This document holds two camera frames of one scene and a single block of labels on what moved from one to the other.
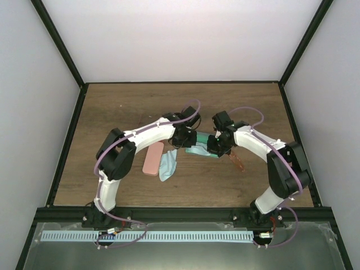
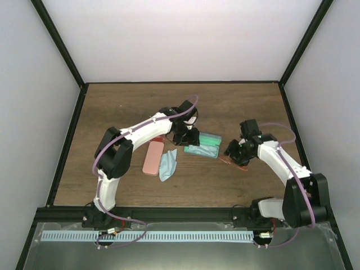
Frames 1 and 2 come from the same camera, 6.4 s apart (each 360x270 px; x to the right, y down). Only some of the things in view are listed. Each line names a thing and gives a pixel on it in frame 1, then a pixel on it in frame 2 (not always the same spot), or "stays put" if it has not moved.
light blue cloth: x=167 y=165 stays put
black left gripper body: x=184 y=140 stays put
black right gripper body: x=219 y=146 → x=239 y=154
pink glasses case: x=153 y=158 stays put
